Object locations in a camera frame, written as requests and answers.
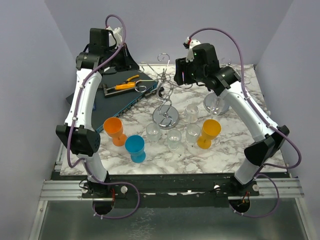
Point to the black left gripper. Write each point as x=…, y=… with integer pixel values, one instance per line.
x=128, y=63

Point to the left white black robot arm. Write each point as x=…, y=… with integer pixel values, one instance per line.
x=106, y=49

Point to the aluminium rail frame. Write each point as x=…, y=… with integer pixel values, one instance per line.
x=278, y=213

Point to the dark blue network switch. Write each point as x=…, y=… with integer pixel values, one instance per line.
x=117, y=100

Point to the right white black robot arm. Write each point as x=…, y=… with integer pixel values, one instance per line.
x=201, y=65

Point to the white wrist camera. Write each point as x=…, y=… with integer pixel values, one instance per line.
x=115, y=36
x=189, y=44

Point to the clear glass rear right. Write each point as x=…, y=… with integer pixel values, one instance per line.
x=191, y=113

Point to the yellow handled pliers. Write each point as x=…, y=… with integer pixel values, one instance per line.
x=131, y=78

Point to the clear patterned wine glass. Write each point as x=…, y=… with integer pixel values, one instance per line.
x=153, y=133

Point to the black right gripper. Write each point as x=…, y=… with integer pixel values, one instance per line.
x=181, y=65

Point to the chrome wine glass rack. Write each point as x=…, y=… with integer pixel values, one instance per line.
x=227, y=85
x=166, y=116

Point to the orange plastic goblet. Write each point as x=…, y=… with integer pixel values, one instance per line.
x=114, y=128

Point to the clear glass front right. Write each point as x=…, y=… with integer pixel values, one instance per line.
x=192, y=133

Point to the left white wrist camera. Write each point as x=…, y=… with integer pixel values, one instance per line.
x=115, y=36

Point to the yellow plastic goblet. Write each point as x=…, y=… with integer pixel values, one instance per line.
x=210, y=130

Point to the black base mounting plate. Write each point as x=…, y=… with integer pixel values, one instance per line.
x=163, y=190

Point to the blue plastic goblet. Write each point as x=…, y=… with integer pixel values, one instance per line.
x=135, y=145

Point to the clear glass under right rack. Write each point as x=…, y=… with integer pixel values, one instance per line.
x=216, y=105

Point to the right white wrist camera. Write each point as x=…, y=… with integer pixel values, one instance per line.
x=189, y=44

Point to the grey metal faucet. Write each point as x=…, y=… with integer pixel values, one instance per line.
x=109, y=92

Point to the clear glass front centre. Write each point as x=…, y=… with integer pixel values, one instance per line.
x=174, y=138

